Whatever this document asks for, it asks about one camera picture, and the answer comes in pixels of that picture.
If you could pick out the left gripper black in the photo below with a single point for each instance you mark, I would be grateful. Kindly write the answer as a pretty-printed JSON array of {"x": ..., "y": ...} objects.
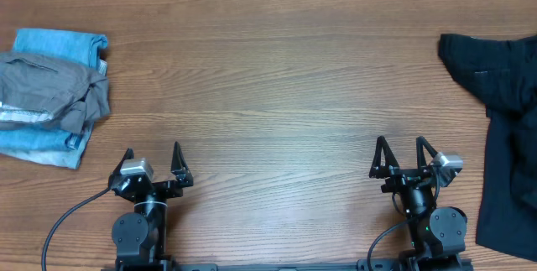
[{"x": 174, "y": 190}]

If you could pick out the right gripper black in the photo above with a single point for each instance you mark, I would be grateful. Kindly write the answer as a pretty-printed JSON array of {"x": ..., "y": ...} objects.
[{"x": 406, "y": 177}]

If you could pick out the black shorts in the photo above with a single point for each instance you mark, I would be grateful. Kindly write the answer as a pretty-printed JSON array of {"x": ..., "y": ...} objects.
[{"x": 500, "y": 73}]

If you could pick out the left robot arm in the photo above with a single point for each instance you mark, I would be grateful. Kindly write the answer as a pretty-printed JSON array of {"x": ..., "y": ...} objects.
[{"x": 140, "y": 235}]

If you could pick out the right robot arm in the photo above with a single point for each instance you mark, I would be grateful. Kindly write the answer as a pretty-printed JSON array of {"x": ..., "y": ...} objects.
[{"x": 437, "y": 234}]

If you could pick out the folded blue jeans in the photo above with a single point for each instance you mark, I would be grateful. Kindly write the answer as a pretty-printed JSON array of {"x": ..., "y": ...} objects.
[{"x": 55, "y": 146}]

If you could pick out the dark navy garment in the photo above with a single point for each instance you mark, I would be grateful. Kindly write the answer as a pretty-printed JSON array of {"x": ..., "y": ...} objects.
[{"x": 505, "y": 223}]

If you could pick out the folded grey shorts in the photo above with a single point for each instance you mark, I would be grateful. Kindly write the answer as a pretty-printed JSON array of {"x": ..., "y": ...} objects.
[{"x": 50, "y": 93}]

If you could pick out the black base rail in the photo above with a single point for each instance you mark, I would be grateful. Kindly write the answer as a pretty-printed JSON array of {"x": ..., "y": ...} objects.
[{"x": 285, "y": 267}]

